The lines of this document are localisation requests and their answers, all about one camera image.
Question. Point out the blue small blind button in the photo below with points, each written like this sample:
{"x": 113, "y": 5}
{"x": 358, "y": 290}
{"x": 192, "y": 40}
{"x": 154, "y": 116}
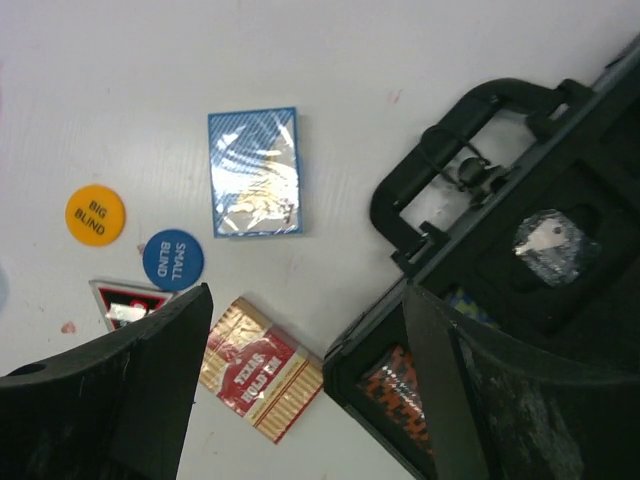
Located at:
{"x": 173, "y": 260}

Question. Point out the red Texas Hold'em card deck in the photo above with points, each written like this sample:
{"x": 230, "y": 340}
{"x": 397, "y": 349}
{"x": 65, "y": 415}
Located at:
{"x": 259, "y": 371}

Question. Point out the wrapped case keys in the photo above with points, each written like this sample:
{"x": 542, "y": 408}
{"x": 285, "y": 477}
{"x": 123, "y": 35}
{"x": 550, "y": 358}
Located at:
{"x": 554, "y": 248}

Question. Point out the yellow big blind button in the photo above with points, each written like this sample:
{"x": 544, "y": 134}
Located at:
{"x": 95, "y": 215}

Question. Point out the blue playing card deck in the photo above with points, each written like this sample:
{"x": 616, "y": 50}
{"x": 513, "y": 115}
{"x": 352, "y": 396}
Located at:
{"x": 254, "y": 166}

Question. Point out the black poker set case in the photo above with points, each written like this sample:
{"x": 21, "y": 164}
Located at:
{"x": 505, "y": 151}

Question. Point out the triangular all in button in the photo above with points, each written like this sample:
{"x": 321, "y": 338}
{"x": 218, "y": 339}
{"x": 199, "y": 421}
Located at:
{"x": 121, "y": 303}

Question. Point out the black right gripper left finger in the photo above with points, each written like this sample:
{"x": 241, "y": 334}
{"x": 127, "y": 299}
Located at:
{"x": 117, "y": 407}

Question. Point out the green blue chip roll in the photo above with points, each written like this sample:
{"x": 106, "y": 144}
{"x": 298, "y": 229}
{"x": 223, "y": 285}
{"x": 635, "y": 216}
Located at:
{"x": 464, "y": 303}

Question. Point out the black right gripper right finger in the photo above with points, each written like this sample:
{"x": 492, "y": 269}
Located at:
{"x": 500, "y": 408}

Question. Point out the orange black chip roll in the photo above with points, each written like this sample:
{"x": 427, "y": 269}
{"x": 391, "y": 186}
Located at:
{"x": 392, "y": 385}

